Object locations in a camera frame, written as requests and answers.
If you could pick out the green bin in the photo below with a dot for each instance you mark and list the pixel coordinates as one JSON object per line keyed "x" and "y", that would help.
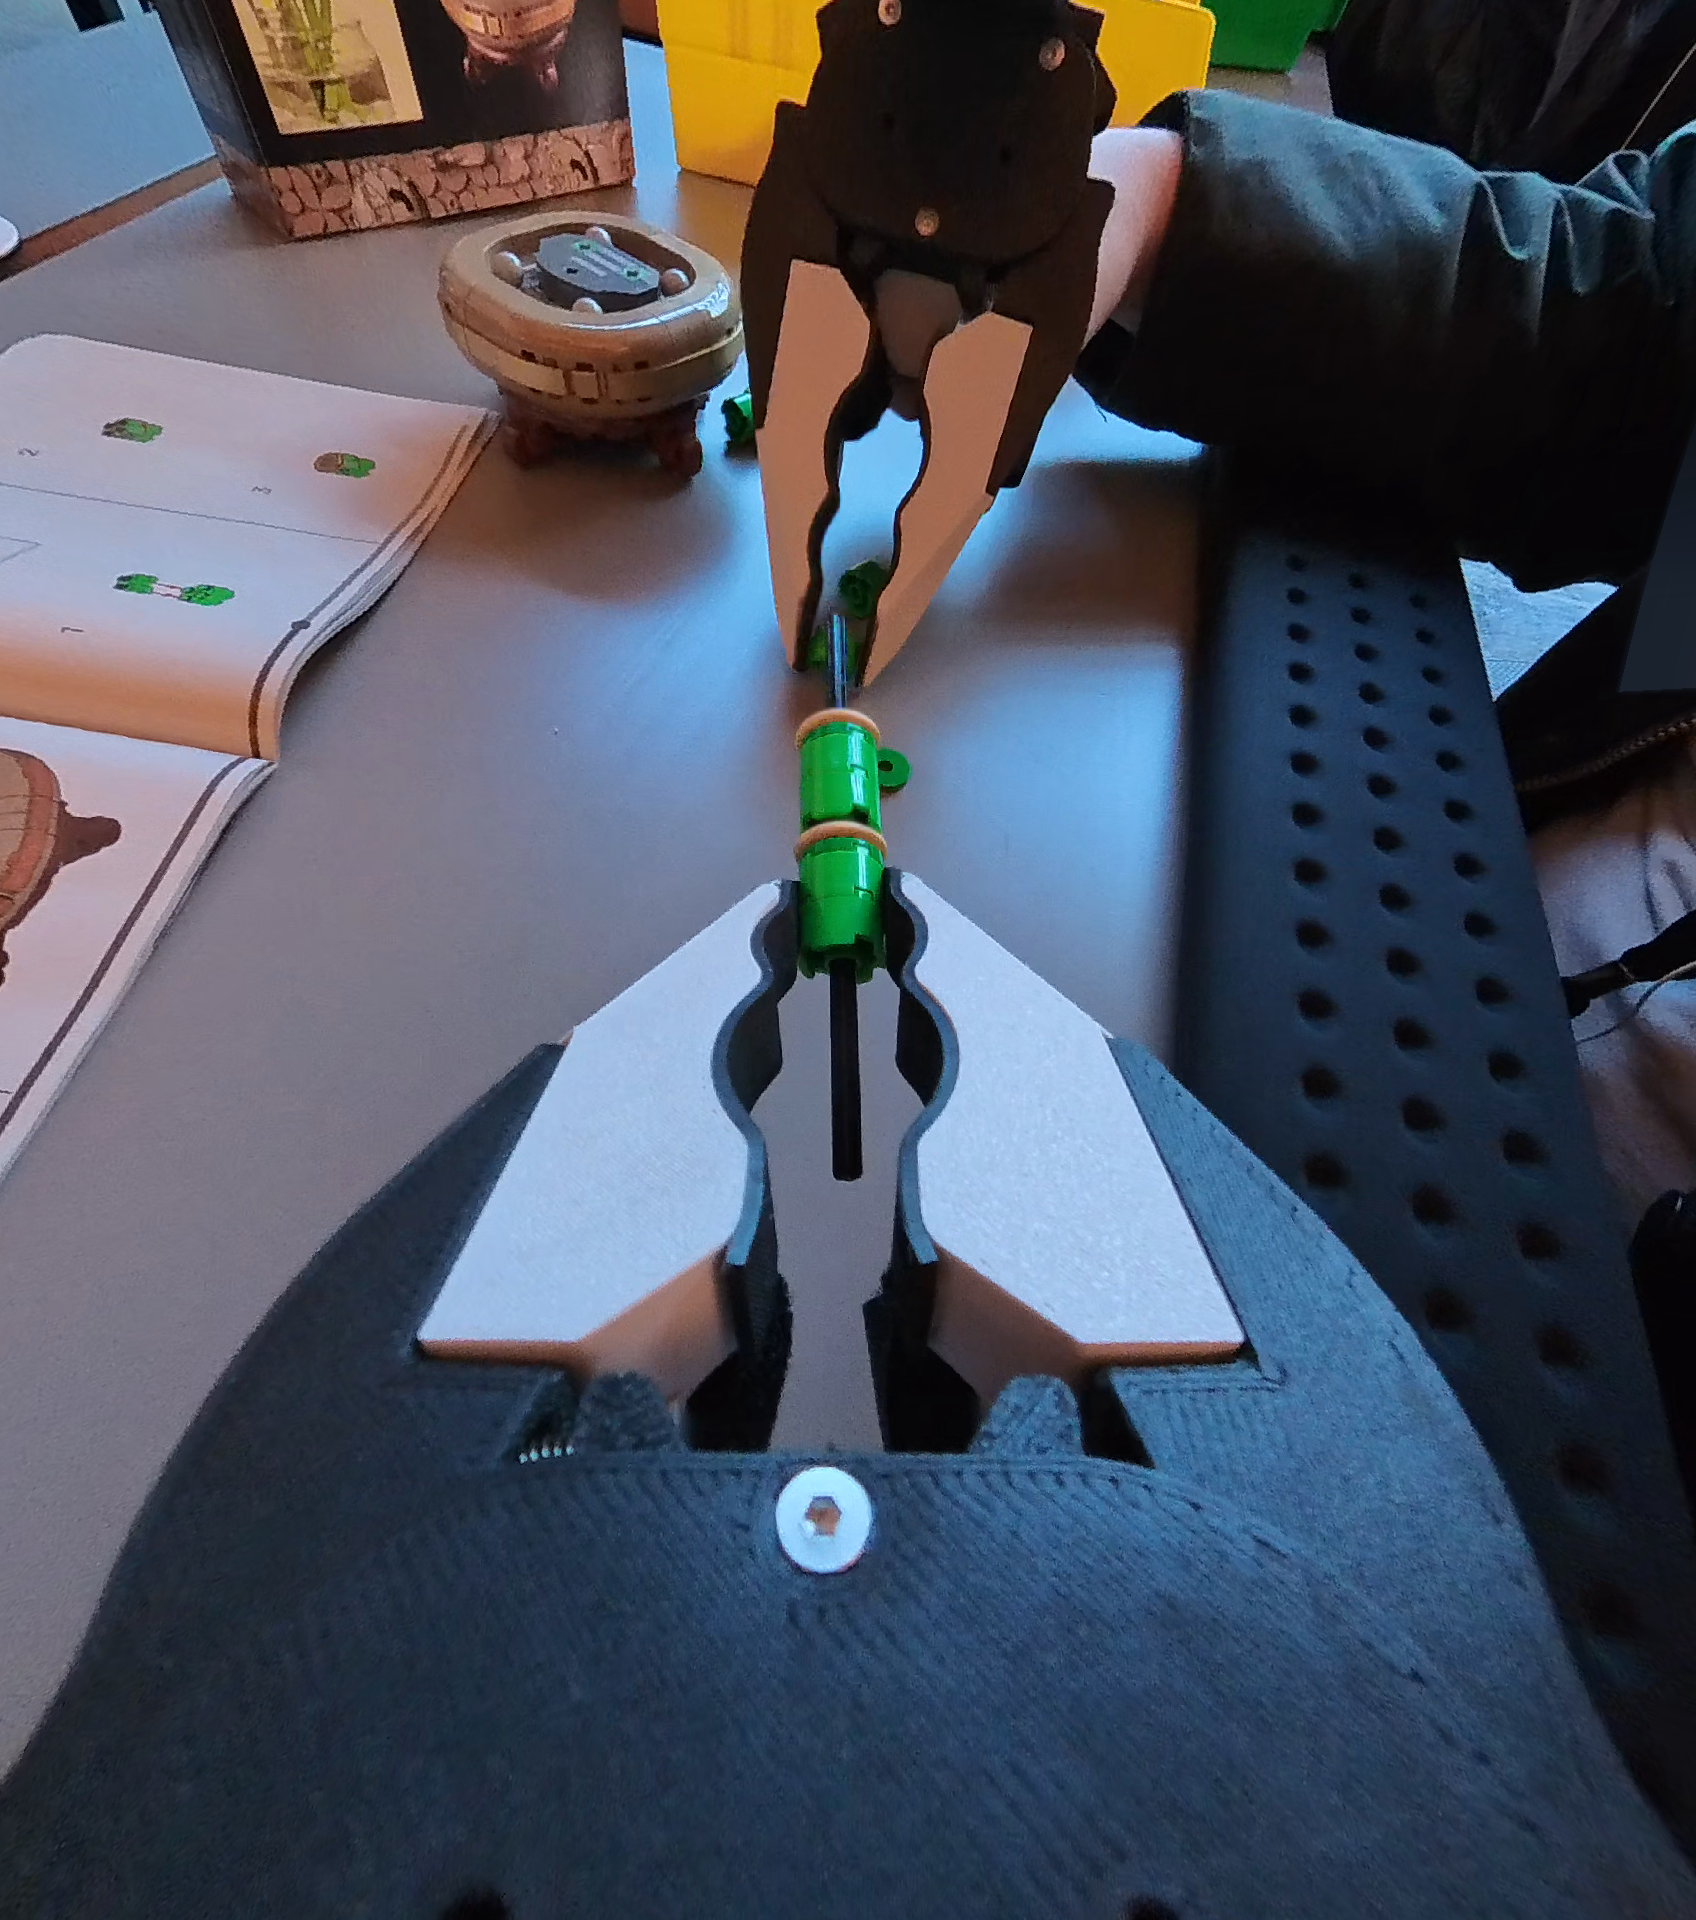
{"x": 1268, "y": 30}

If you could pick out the black printed product box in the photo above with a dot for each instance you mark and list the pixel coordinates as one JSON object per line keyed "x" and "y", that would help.
{"x": 383, "y": 188}

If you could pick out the person's grey shirt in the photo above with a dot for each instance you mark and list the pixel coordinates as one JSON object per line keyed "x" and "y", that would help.
{"x": 1689, "y": 795}

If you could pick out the yellow plastic bin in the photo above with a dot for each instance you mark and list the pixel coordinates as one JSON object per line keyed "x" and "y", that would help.
{"x": 713, "y": 91}

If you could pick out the open instruction booklet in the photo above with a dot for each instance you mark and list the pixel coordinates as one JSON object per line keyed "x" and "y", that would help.
{"x": 158, "y": 601}

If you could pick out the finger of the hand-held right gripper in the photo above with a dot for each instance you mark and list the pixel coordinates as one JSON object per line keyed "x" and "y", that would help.
{"x": 968, "y": 435}
{"x": 811, "y": 405}

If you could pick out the green round plate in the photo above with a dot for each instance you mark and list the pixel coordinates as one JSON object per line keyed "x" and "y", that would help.
{"x": 900, "y": 768}

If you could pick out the person's right hand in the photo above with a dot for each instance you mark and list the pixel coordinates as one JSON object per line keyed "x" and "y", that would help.
{"x": 1132, "y": 224}

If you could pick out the person's dark jacket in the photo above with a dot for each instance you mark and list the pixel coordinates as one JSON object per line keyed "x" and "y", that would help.
{"x": 1462, "y": 61}

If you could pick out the green curved brick piece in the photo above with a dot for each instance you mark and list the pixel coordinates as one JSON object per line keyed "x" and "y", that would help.
{"x": 740, "y": 420}

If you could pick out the brown brick-built pot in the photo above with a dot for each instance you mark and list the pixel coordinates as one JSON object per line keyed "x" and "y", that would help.
{"x": 592, "y": 345}

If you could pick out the green round brick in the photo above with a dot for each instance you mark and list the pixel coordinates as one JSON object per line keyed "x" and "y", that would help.
{"x": 862, "y": 585}

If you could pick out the grey desk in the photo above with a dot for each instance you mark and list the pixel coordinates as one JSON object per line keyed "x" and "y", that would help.
{"x": 488, "y": 841}

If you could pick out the black perforated rubber mat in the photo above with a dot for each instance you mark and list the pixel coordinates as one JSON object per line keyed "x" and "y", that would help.
{"x": 1388, "y": 974}

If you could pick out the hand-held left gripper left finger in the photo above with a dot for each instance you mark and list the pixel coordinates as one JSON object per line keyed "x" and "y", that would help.
{"x": 609, "y": 1184}

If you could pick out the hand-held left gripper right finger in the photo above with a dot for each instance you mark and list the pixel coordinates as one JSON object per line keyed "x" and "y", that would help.
{"x": 1058, "y": 1184}

